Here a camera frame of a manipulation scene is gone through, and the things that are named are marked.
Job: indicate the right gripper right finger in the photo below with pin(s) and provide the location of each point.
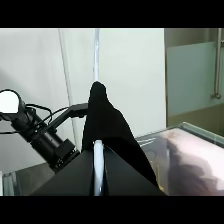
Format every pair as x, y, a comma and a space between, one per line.
126, 180

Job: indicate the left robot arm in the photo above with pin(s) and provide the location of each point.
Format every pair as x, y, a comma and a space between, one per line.
30, 128

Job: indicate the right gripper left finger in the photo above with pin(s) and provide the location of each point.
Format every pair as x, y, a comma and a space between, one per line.
71, 180

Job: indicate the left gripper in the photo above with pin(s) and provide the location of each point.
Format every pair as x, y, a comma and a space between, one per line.
65, 155

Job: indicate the black garment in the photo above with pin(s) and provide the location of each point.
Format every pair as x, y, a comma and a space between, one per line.
106, 126

